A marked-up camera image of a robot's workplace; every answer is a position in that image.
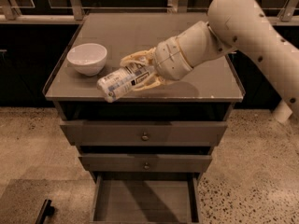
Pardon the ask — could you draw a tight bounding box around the open bottom drawer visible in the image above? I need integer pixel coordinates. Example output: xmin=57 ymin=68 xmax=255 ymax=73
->
xmin=90 ymin=175 xmax=202 ymax=224

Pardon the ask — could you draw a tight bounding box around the metal railing frame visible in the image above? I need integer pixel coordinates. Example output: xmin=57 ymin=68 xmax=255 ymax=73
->
xmin=0 ymin=0 xmax=299 ymax=26

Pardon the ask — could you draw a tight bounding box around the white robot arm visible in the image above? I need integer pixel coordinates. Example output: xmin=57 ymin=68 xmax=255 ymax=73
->
xmin=121 ymin=0 xmax=299 ymax=115

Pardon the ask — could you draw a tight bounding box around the top drawer front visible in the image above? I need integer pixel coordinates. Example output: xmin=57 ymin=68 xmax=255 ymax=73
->
xmin=61 ymin=119 xmax=227 ymax=147

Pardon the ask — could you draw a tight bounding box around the middle drawer front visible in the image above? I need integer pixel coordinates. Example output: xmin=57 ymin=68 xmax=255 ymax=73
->
xmin=79 ymin=154 xmax=212 ymax=173

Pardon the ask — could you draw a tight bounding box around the top drawer knob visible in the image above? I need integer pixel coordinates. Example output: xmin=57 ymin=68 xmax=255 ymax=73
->
xmin=141 ymin=133 xmax=150 ymax=141

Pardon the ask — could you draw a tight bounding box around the white ceramic bowl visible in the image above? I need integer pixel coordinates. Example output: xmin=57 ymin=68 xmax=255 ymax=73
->
xmin=66 ymin=43 xmax=107 ymax=76

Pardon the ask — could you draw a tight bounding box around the blue plastic bottle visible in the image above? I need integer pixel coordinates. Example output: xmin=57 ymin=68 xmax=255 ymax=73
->
xmin=97 ymin=63 xmax=155 ymax=103

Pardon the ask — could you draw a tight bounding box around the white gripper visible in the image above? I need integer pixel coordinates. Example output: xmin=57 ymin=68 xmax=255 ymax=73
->
xmin=120 ymin=37 xmax=192 ymax=91

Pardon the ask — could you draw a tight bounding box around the grey drawer cabinet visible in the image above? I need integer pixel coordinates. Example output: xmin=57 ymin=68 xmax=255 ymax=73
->
xmin=42 ymin=12 xmax=246 ymax=224

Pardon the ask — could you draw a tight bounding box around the drawer knob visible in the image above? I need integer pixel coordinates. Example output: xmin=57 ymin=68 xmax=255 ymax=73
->
xmin=141 ymin=133 xmax=150 ymax=141
xmin=143 ymin=162 xmax=150 ymax=170

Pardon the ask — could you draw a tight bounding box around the middle drawer knob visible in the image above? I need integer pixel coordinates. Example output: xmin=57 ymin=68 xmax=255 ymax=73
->
xmin=143 ymin=162 xmax=150 ymax=170

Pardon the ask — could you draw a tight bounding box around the black object on floor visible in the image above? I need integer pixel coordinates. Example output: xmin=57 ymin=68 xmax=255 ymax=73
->
xmin=35 ymin=199 xmax=55 ymax=224

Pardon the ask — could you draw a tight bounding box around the white cylindrical post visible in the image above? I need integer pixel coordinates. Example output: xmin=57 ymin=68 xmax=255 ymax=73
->
xmin=273 ymin=100 xmax=292 ymax=123

